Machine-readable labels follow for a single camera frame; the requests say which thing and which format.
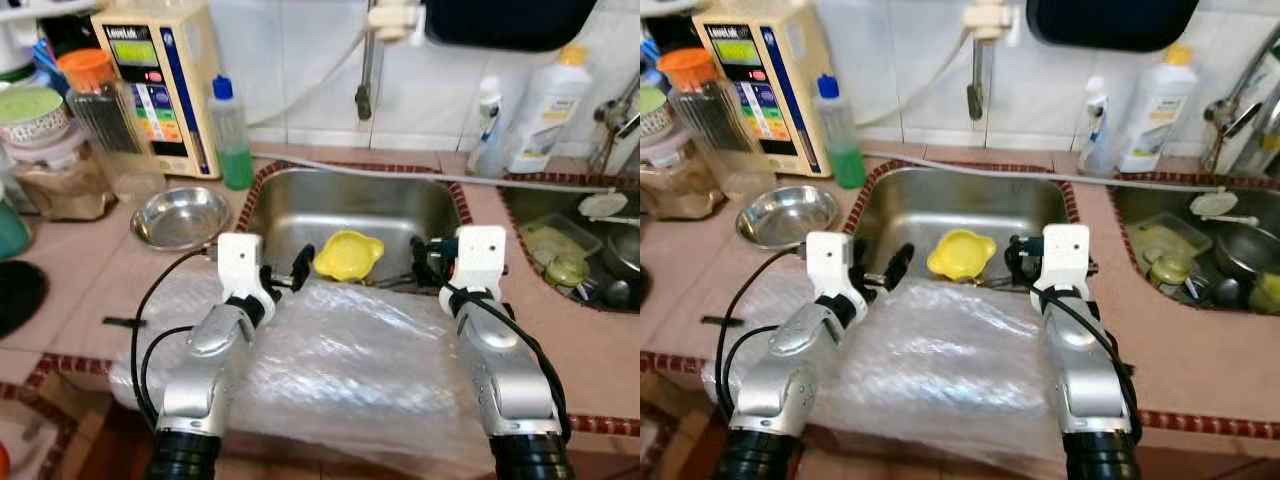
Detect clear bubble wrap sheet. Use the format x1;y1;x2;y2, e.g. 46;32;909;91
110;270;501;471
700;270;1076;471

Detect white round sink strainer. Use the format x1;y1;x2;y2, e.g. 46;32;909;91
578;190;641;226
1188;188;1261;226

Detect steel pot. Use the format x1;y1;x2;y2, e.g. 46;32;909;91
1215;225;1280;286
600;225;641;286

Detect wall tap dark handle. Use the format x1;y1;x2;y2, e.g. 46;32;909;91
963;0;1031;123
355;0;426;123

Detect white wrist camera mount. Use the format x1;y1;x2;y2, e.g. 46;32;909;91
217;232;276;306
440;225;508;299
1030;223;1093;299
805;232;866;306

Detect green soap bottle blue cap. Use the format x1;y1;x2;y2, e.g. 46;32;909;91
815;75;868;191
208;75;256;191

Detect jar of brown powder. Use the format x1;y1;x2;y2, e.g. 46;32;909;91
8;125;116;223
640;125;723;221

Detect thin white tube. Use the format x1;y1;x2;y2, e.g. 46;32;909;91
855;30;976;129
245;30;373;129

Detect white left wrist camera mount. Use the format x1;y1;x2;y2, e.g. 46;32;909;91
217;232;276;306
805;232;866;306

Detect green patterned bowl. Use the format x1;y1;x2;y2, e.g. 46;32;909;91
640;85;669;141
0;85;73;151

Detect yellow-green sponge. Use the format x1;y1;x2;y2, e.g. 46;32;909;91
1248;272;1280;313

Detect small white spray bottle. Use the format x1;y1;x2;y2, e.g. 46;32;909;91
1078;75;1116;179
470;75;506;179

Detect white detergent bottle yellow cap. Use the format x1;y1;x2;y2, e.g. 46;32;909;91
1115;45;1199;173
505;45;593;176

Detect cream water ionizer appliance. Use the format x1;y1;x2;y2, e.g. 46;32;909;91
692;0;831;179
90;0;223;181

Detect yellow plastic dish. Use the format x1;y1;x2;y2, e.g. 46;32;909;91
313;230;385;283
925;228;998;283

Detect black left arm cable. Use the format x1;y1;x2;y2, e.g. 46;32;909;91
130;245;223;426
713;245;811;426

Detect glass jar orange lid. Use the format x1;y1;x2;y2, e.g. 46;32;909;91
657;48;771;201
55;48;166;201

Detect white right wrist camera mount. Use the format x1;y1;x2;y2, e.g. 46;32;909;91
440;225;508;299
1030;223;1093;299

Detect dark rounded wall fixture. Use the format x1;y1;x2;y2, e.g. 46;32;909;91
1027;0;1199;53
425;0;599;53

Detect teal cup white rim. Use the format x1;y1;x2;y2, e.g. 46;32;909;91
0;180;33;261

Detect green translucent food container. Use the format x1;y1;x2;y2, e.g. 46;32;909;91
517;212;591;271
1125;212;1211;271

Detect small jar green lid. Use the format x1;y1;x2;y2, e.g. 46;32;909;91
545;255;591;293
1148;255;1196;296

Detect grey hose along sinks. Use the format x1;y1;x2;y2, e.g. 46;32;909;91
860;150;1241;193
250;150;626;196

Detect steel sink basin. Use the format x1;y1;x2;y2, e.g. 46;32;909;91
848;160;1083;291
1108;175;1280;316
235;160;473;291
500;175;641;313

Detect black round kettle base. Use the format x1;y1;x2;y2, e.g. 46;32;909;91
0;260;49;339

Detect chrome sink faucet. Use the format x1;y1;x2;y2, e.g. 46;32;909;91
590;75;641;176
1200;35;1280;179

